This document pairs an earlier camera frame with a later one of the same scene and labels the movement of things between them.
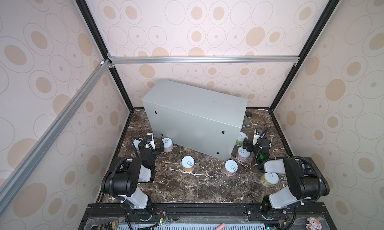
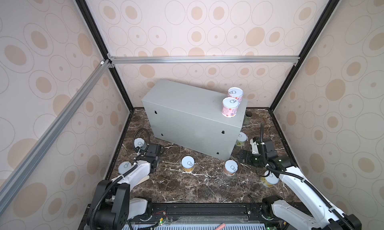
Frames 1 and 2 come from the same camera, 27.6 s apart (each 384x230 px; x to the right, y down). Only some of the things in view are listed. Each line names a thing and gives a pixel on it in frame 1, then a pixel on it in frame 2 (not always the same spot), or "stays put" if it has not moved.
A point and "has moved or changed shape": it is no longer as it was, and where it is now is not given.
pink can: x=242 y=154 has moved or changed shape
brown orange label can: x=230 y=167 stays put
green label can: x=241 y=136 stays put
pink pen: x=220 y=226 stays put
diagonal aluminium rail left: x=50 y=134 stays put
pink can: x=167 y=144 → x=230 y=106
